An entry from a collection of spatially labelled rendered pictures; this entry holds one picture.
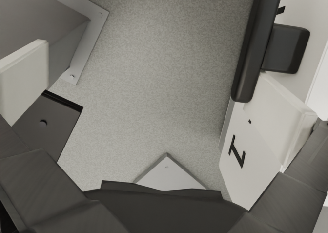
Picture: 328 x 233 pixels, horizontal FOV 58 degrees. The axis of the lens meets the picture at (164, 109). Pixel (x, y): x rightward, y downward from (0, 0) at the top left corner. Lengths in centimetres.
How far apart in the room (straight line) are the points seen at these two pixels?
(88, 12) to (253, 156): 92
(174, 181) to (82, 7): 79
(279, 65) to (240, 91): 3
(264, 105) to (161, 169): 113
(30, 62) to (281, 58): 14
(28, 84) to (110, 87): 99
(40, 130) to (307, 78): 28
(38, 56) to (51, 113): 18
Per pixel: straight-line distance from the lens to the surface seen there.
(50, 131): 36
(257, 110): 19
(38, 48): 18
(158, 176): 131
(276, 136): 16
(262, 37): 19
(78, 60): 113
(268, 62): 19
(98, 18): 109
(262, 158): 23
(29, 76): 17
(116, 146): 127
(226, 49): 115
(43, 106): 35
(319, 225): 64
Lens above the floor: 108
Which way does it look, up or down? 66 degrees down
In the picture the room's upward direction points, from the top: 172 degrees clockwise
